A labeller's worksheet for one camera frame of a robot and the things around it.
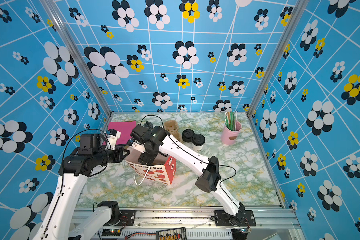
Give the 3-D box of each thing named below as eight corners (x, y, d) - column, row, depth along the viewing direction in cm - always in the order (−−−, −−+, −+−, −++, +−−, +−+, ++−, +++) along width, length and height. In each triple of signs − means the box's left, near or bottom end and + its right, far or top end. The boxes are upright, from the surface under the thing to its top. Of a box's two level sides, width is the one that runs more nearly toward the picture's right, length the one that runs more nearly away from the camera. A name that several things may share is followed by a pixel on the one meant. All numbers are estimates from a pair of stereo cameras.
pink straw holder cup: (221, 145, 103) (226, 132, 92) (219, 133, 110) (223, 120, 98) (237, 145, 103) (244, 132, 92) (234, 133, 110) (240, 120, 98)
